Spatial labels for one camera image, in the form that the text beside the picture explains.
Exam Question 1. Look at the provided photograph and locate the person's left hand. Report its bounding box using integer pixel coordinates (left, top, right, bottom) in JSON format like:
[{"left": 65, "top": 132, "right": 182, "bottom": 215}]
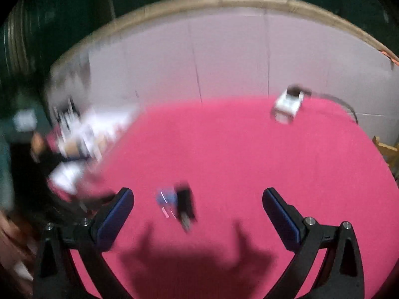
[{"left": 1, "top": 212, "right": 35, "bottom": 298}]

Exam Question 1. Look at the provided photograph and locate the wooden chair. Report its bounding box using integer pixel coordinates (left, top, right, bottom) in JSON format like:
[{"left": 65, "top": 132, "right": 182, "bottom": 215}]
[{"left": 372, "top": 136, "right": 398, "bottom": 182}]

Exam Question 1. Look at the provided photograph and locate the white cardboard tray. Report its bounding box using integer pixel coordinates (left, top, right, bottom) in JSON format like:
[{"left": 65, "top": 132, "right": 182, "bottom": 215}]
[{"left": 47, "top": 105, "right": 140, "bottom": 195}]

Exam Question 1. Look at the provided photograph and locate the black plug adapter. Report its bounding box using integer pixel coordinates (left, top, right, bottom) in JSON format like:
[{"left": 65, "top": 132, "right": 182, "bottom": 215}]
[{"left": 175, "top": 183, "right": 197, "bottom": 233}]

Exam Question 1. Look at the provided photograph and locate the red tablecloth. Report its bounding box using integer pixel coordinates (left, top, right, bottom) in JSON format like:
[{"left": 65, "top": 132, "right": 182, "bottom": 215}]
[{"left": 46, "top": 96, "right": 399, "bottom": 299}]

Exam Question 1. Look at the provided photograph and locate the white power strip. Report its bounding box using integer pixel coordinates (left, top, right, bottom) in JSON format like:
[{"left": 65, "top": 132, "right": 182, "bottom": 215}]
[{"left": 271, "top": 88, "right": 304, "bottom": 124}]

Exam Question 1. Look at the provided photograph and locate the black power cable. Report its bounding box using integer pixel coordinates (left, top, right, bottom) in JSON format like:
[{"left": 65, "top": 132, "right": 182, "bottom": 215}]
[{"left": 288, "top": 84, "right": 359, "bottom": 124}]

